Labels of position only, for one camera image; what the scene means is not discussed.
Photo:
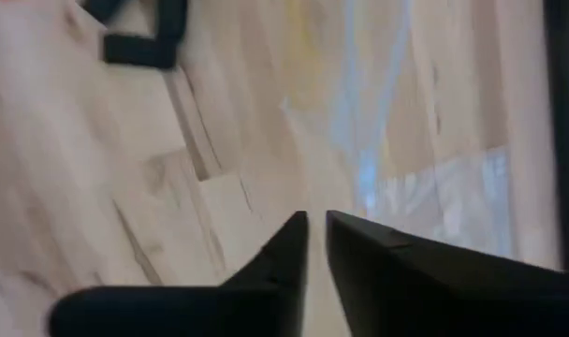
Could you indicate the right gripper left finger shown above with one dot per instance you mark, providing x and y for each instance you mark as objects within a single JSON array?
[{"x": 195, "y": 313}]

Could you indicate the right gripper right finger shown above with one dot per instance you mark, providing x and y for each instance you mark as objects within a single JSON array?
[{"x": 453, "y": 299}]

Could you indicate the clear plastic zip bag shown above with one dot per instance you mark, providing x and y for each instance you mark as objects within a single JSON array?
[
  {"x": 340, "y": 70},
  {"x": 453, "y": 210}
]

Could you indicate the black aluminium table frame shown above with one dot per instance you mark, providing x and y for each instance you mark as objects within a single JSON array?
[{"x": 567, "y": 117}]

